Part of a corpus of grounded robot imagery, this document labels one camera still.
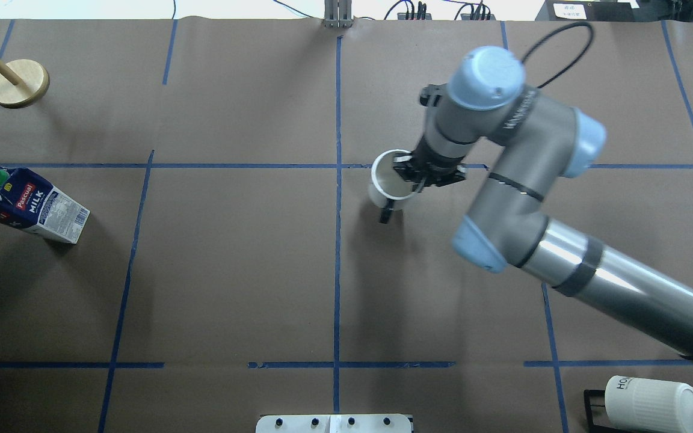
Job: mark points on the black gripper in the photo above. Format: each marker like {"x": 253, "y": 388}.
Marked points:
{"x": 432, "y": 163}

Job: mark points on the white smiley mug black handle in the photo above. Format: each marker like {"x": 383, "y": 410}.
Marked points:
{"x": 386, "y": 190}

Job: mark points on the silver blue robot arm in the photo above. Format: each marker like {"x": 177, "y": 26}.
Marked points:
{"x": 619, "y": 242}

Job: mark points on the blue white milk carton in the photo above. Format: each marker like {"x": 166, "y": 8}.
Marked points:
{"x": 32, "y": 204}

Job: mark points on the orange black connector far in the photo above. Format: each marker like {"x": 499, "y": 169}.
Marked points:
{"x": 410, "y": 11}

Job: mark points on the orange black connector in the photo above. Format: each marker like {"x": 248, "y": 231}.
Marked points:
{"x": 410, "y": 11}
{"x": 474, "y": 11}

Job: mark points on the orange black connector near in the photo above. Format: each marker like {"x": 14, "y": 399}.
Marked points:
{"x": 474, "y": 11}

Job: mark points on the black box white label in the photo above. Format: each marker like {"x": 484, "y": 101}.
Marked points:
{"x": 594, "y": 11}

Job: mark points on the wooden stand with round base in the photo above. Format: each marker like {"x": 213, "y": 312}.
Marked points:
{"x": 22, "y": 83}

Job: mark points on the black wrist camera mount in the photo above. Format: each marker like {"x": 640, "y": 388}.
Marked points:
{"x": 431, "y": 94}

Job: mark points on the aluminium frame post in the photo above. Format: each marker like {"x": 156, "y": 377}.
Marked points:
{"x": 338, "y": 14}

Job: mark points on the black wire mug rack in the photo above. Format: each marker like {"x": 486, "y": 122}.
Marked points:
{"x": 588, "y": 397}

